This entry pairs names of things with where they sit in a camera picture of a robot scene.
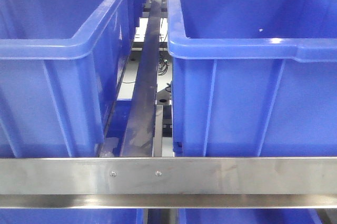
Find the blue bin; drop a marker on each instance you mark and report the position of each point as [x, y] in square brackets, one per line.
[253, 78]
[61, 66]

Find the blue bin front left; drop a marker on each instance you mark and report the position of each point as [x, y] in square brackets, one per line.
[61, 66]

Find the steel shelf front beam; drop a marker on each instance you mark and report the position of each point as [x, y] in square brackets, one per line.
[169, 183]

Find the steel shelf divider rail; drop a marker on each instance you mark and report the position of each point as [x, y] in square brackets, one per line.
[138, 137]

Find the blue bin front right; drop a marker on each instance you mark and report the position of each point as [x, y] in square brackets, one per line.
[253, 78]

